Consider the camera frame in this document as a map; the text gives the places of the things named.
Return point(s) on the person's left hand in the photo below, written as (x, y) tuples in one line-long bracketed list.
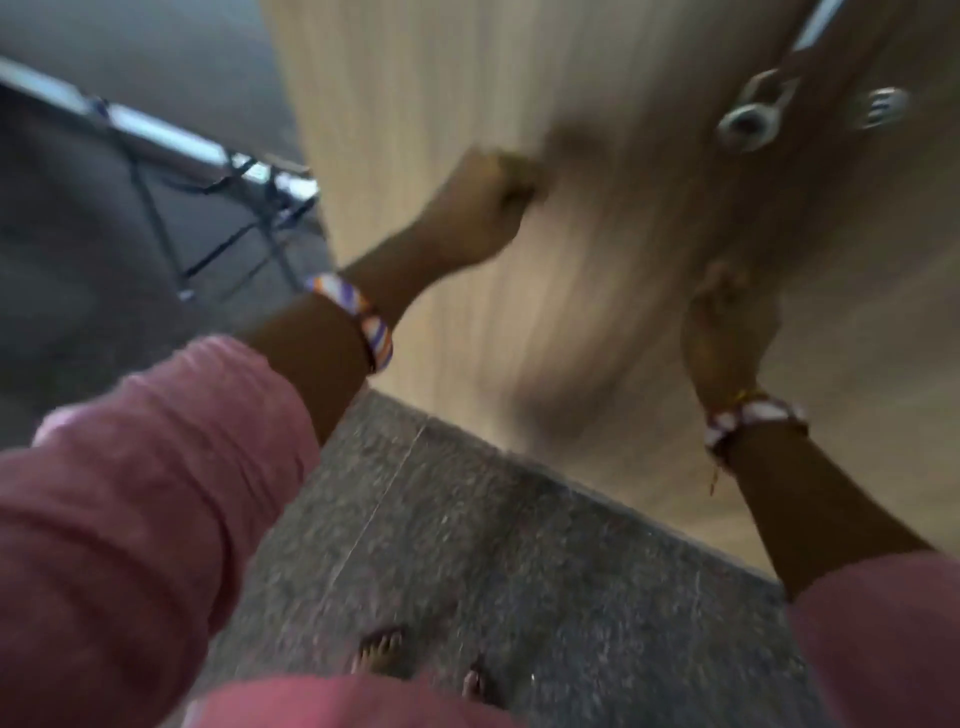
[(480, 210)]

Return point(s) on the person's right hand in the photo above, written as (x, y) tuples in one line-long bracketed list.
[(732, 338)]

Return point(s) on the person's left forearm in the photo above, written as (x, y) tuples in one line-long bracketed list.
[(338, 338)]

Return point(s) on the person's right forearm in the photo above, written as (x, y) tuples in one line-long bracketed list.
[(818, 510)]

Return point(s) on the person's bare foot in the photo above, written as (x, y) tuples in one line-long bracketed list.
[(380, 650), (480, 683)]

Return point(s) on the striped white purple bangle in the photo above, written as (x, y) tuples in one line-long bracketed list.
[(758, 413)]

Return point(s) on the striped orange purple bangle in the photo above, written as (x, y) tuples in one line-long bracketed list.
[(360, 315)]

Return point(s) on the round metal door lock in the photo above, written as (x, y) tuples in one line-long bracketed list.
[(882, 108)]

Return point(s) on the dark wooden desk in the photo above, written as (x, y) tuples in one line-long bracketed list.
[(150, 135)]

